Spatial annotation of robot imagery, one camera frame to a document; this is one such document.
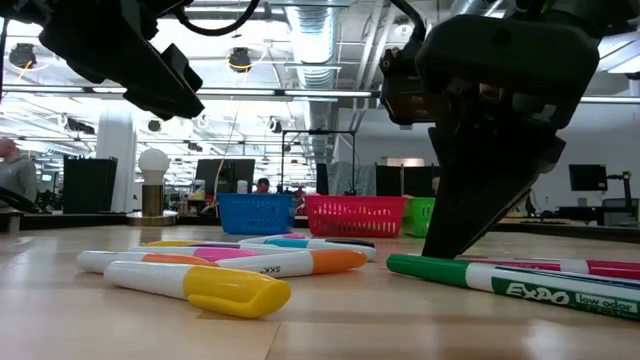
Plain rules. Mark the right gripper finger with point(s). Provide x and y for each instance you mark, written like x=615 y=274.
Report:
x=480 y=200

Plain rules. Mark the blue plastic basket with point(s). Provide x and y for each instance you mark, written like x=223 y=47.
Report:
x=255 y=212

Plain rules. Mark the thin red Expo marker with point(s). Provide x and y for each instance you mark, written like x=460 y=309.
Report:
x=600 y=267

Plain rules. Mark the person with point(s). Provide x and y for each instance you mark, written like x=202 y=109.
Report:
x=17 y=175
x=435 y=184
x=262 y=186

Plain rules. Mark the white marker pink cap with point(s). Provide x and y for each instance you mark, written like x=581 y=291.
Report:
x=220 y=253
x=295 y=235

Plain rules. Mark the green plastic basket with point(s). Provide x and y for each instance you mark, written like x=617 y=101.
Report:
x=419 y=215

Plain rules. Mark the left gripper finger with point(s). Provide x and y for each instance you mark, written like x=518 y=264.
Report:
x=180 y=75
x=175 y=105

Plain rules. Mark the white marker black cap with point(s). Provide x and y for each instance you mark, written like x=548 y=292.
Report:
x=352 y=242

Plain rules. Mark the thin green Expo marker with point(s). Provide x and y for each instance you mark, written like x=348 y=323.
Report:
x=450 y=272

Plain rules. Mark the black monitor on arm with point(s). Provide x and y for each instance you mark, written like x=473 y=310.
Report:
x=587 y=177

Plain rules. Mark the black partition panel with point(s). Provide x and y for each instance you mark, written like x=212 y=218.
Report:
x=90 y=185

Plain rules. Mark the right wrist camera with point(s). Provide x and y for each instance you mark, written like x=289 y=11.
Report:
x=400 y=95

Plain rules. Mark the white marker yellow cap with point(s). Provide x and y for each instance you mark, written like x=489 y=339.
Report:
x=235 y=290
x=175 y=243

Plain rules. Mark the black camera frame stand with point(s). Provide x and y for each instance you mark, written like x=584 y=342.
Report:
x=320 y=131

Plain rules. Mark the long ceiling light bar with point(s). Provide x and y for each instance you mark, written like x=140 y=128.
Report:
x=250 y=92

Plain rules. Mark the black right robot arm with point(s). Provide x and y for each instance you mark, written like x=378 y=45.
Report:
x=575 y=10

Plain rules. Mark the white marker teal cap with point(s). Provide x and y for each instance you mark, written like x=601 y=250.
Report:
x=285 y=243

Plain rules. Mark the light bulb lamp brass base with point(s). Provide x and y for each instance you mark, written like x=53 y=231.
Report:
x=152 y=165

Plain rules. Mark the black computer monitor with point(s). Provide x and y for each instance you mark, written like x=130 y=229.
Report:
x=225 y=172

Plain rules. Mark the white marker orange cap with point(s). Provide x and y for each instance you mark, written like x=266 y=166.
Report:
x=300 y=262
x=150 y=258

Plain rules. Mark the red plastic basket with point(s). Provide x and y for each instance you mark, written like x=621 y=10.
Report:
x=355 y=215

